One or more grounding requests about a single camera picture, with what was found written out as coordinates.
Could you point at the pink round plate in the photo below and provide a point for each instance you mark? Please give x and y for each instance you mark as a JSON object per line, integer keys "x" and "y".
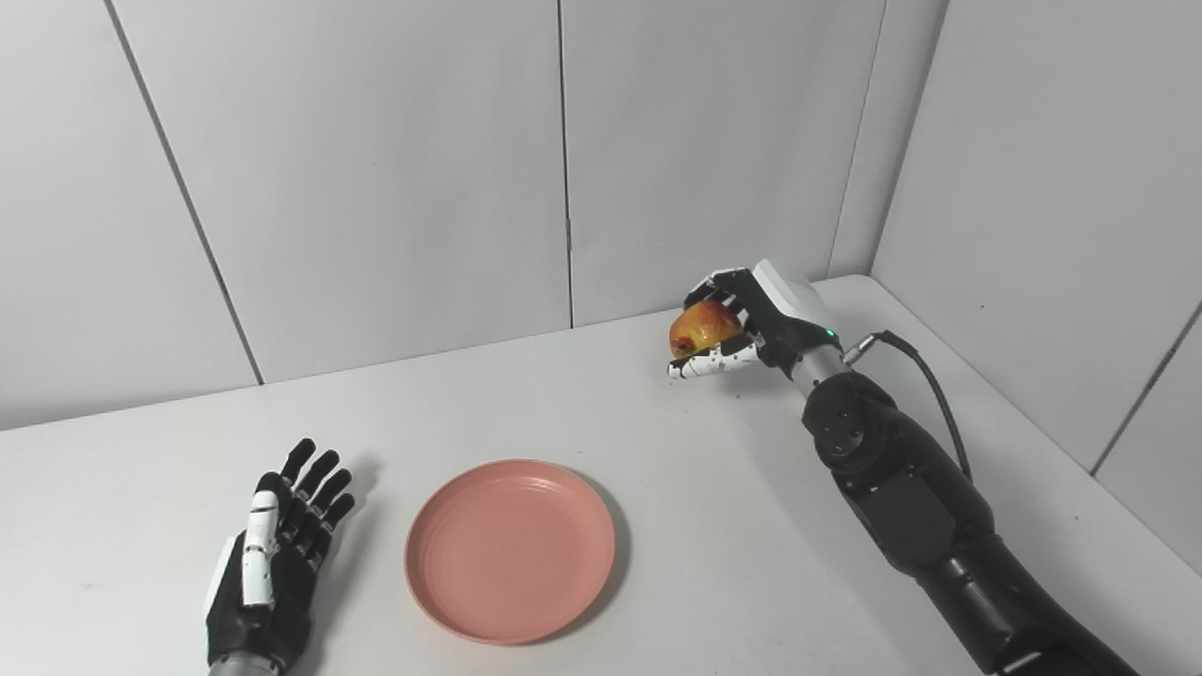
{"x": 510, "y": 552}

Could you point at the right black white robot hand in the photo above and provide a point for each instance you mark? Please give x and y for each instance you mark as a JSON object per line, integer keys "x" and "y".
{"x": 789, "y": 314}

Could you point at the red yellow apple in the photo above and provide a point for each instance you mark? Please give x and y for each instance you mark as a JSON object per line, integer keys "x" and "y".
{"x": 704, "y": 324}

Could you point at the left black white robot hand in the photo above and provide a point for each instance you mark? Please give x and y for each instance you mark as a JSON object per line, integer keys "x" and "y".
{"x": 272, "y": 591}

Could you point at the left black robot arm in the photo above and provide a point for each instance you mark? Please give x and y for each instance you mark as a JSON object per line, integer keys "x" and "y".
{"x": 242, "y": 665}

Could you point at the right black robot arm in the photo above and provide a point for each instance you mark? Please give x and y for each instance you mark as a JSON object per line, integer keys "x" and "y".
{"x": 920, "y": 507}

